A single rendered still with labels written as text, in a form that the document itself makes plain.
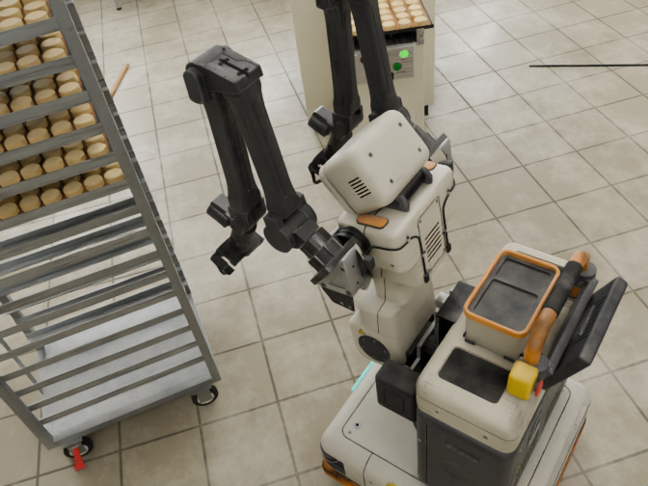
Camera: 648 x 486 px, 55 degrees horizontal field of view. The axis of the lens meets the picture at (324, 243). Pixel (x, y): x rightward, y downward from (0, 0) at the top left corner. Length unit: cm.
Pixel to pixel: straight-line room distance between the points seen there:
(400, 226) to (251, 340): 138
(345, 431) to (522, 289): 78
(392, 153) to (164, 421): 152
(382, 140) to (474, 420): 64
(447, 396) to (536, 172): 203
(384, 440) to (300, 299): 93
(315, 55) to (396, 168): 206
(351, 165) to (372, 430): 96
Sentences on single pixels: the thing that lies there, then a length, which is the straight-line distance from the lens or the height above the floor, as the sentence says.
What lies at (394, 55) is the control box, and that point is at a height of 81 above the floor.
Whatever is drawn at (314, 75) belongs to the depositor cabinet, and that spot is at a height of 37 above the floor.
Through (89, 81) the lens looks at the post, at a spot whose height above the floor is 137.
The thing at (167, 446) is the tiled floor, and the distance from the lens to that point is 244.
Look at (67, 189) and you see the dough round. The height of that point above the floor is 106.
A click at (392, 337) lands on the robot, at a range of 167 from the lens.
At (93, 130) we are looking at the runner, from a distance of 165.
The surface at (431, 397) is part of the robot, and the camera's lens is 146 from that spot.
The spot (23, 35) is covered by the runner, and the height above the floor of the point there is 150.
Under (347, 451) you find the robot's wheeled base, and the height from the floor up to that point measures 27.
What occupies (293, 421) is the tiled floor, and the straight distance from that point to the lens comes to 236.
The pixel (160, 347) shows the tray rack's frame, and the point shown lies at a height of 15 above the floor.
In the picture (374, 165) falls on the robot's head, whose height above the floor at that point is 123.
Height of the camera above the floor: 203
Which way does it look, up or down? 44 degrees down
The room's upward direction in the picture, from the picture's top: 9 degrees counter-clockwise
